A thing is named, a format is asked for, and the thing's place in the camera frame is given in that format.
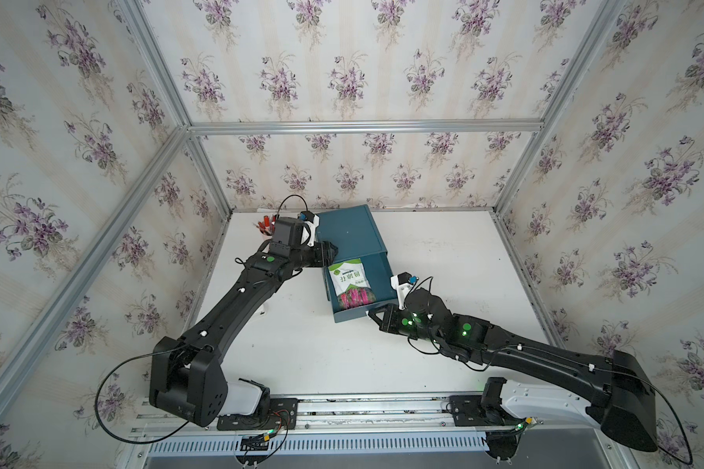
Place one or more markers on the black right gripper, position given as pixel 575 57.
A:
pixel 389 313

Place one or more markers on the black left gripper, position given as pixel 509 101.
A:
pixel 322 256

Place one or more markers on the green white seed bag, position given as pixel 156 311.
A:
pixel 350 284

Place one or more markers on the teal top drawer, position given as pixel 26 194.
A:
pixel 378 272

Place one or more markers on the teal drawer cabinet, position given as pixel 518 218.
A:
pixel 352 231

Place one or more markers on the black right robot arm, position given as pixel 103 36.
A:
pixel 620 396

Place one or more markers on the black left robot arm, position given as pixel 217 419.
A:
pixel 187 379

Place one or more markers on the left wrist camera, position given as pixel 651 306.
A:
pixel 310 224

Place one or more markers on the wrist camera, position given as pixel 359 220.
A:
pixel 402 284
pixel 310 224

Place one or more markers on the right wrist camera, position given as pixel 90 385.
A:
pixel 402 284

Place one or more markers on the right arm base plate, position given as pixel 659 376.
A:
pixel 472 411

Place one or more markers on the aluminium mounting rail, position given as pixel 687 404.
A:
pixel 546 407

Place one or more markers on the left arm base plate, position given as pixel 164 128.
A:
pixel 275 414

